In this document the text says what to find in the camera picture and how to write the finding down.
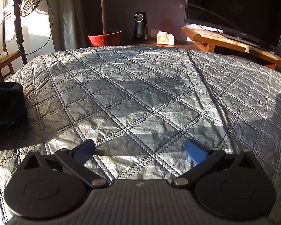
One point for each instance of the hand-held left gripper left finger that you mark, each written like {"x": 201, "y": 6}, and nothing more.
{"x": 84, "y": 150}

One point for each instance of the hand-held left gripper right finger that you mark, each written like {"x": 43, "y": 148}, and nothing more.
{"x": 195, "y": 151}

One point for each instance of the black garment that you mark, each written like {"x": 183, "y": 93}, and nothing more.
{"x": 7, "y": 107}

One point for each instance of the grey quilted bedspread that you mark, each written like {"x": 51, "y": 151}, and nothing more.
{"x": 140, "y": 93}

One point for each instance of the wooden television stand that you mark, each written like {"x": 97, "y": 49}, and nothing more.
{"x": 227, "y": 43}

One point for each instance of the red plant pot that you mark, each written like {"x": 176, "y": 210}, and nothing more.
{"x": 105, "y": 39}

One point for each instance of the low wooden table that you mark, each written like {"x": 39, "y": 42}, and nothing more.
{"x": 154, "y": 43}

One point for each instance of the tissue box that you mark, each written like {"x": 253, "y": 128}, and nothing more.
{"x": 165, "y": 38}

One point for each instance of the black speaker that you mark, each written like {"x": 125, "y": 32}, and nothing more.
{"x": 139, "y": 28}

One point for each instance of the grey curtain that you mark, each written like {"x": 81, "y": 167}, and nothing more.
{"x": 71, "y": 14}

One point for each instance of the wooden chair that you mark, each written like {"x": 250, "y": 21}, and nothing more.
{"x": 8, "y": 30}

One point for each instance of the potted green tree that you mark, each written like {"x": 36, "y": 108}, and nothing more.
{"x": 103, "y": 7}

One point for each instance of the black flat television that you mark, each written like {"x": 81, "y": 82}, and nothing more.
{"x": 234, "y": 7}

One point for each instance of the white wall socket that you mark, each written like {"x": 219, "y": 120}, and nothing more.
{"x": 155, "y": 33}

